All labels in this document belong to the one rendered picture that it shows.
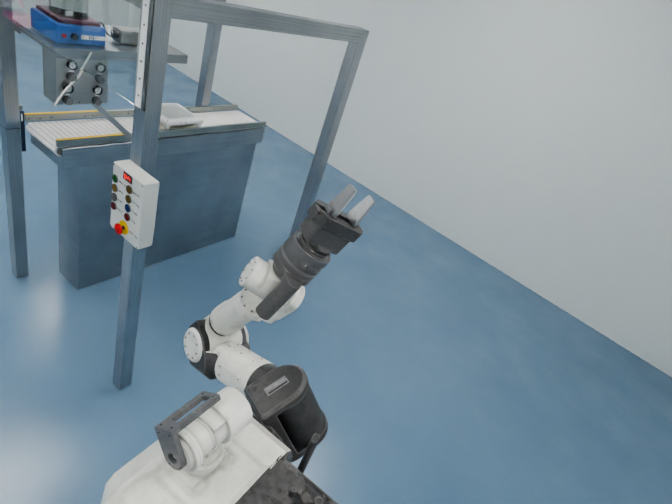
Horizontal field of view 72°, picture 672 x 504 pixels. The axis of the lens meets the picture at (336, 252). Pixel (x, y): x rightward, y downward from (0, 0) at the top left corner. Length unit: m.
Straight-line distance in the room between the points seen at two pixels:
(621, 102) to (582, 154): 0.46
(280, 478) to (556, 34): 4.04
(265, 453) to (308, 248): 0.35
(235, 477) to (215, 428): 0.12
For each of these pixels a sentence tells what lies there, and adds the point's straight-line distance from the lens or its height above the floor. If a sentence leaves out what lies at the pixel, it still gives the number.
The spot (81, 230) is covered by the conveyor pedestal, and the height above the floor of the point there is 0.40.
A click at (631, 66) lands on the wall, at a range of 4.29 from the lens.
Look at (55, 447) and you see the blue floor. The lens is 2.34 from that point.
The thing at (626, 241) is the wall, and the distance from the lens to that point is 4.42.
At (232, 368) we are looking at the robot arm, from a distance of 1.01.
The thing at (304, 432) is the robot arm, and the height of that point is 1.22.
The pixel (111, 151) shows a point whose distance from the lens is 2.54.
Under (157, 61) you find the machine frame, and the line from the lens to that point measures 1.61.
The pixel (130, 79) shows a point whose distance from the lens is 1.68.
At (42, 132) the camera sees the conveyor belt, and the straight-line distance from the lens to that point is 2.54.
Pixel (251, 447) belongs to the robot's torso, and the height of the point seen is 1.28.
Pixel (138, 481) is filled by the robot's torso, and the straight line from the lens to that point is 0.77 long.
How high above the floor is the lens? 1.95
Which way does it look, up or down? 31 degrees down
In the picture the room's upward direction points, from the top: 21 degrees clockwise
